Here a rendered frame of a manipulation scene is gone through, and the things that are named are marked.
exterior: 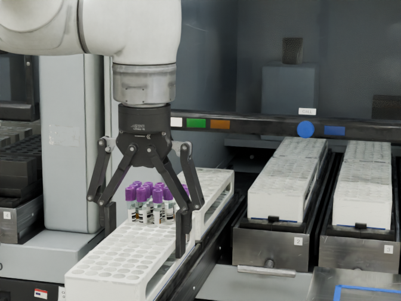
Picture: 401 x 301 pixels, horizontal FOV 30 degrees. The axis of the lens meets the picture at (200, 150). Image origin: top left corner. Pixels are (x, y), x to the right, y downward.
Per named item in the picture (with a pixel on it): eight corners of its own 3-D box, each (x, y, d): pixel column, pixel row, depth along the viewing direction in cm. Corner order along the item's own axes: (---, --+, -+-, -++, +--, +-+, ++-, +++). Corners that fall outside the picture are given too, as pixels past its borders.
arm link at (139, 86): (166, 67, 100) (166, 111, 101) (183, 60, 109) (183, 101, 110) (101, 64, 102) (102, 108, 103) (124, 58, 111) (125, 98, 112)
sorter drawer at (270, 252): (282, 175, 199) (283, 142, 197) (335, 179, 196) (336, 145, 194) (226, 275, 130) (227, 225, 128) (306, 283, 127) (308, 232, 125)
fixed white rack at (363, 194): (341, 189, 160) (342, 160, 159) (389, 192, 158) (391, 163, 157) (331, 232, 132) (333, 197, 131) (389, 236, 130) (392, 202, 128)
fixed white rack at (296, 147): (288, 153, 194) (289, 130, 192) (327, 156, 191) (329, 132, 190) (271, 182, 165) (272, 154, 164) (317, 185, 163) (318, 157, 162)
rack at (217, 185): (186, 196, 154) (187, 166, 152) (234, 199, 151) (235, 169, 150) (141, 242, 126) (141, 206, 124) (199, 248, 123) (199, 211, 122)
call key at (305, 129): (297, 137, 133) (298, 120, 132) (314, 137, 132) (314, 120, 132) (296, 138, 132) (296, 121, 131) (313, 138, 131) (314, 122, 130)
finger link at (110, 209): (109, 207, 110) (104, 206, 110) (110, 252, 111) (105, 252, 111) (116, 201, 112) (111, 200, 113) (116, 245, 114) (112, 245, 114)
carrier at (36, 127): (46, 146, 191) (45, 123, 190) (42, 148, 189) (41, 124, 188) (4, 143, 194) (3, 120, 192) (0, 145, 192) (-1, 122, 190)
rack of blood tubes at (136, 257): (137, 245, 124) (136, 209, 122) (196, 251, 121) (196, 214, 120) (63, 322, 96) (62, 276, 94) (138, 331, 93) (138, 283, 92)
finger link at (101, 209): (105, 194, 110) (87, 193, 111) (107, 227, 111) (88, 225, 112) (109, 192, 111) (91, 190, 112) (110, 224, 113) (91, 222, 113)
